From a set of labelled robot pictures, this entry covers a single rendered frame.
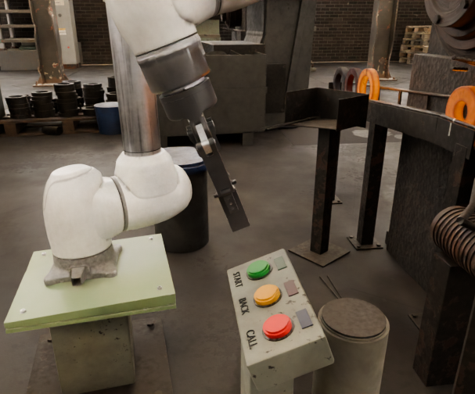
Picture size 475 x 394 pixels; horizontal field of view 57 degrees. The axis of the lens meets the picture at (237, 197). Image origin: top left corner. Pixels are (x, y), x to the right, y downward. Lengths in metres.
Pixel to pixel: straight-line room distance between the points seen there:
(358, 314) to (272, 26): 3.58
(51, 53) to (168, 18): 7.44
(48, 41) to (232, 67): 4.80
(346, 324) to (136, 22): 0.56
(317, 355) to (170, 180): 0.73
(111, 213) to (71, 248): 0.13
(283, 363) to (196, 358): 0.90
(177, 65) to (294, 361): 0.41
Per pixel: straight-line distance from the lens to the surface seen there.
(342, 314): 0.81
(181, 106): 0.61
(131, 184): 1.19
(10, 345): 1.70
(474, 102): 1.47
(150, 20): 0.58
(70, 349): 1.32
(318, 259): 2.01
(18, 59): 10.78
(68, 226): 1.16
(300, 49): 4.31
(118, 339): 1.31
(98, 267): 1.21
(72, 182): 1.15
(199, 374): 1.44
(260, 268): 0.74
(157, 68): 0.60
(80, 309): 1.09
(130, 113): 1.17
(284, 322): 0.62
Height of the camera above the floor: 0.99
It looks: 22 degrees down
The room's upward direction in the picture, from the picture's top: straight up
